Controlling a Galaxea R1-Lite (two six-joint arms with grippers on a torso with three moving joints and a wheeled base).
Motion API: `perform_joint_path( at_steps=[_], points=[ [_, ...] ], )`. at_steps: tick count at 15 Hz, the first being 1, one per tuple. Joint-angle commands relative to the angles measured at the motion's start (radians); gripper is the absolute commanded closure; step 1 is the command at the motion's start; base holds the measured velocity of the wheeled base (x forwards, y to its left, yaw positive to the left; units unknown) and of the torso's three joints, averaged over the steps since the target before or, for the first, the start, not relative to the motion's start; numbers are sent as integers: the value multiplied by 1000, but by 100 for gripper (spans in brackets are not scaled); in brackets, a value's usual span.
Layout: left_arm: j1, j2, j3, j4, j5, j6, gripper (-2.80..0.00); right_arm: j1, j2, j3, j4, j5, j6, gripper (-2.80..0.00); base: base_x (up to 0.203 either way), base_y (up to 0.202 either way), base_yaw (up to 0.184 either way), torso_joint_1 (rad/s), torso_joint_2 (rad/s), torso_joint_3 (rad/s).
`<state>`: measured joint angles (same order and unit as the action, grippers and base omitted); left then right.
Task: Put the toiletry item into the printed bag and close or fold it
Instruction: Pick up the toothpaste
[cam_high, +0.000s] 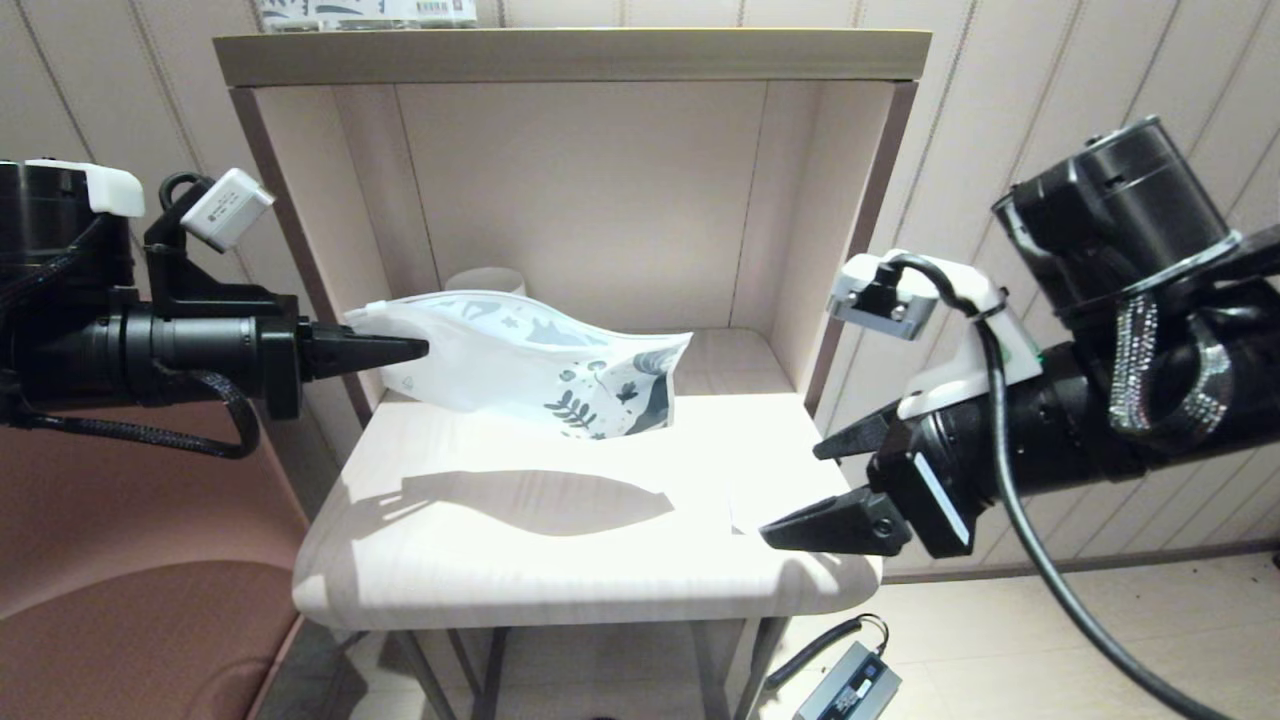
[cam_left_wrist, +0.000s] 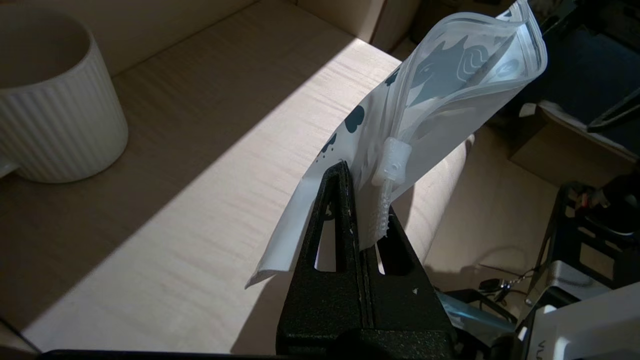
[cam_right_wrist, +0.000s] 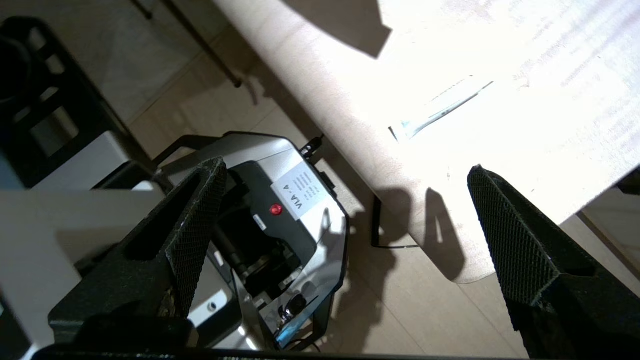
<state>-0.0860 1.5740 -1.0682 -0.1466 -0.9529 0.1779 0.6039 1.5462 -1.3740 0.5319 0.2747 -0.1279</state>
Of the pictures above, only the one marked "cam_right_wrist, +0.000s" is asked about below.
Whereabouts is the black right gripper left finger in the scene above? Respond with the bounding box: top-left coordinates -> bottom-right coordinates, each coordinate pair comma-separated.
47,156 -> 229,321

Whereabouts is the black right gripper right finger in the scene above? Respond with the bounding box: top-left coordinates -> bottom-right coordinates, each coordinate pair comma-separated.
467,164 -> 640,359

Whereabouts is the small white toothpaste tube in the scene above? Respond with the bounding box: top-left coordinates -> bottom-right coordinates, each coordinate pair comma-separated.
388,74 -> 496,144

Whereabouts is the white robot torso column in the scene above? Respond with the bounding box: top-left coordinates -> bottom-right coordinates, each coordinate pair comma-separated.
0,130 -> 168,351

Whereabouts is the light wood shelf table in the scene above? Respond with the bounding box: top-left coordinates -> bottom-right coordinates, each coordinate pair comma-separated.
132,0 -> 640,285

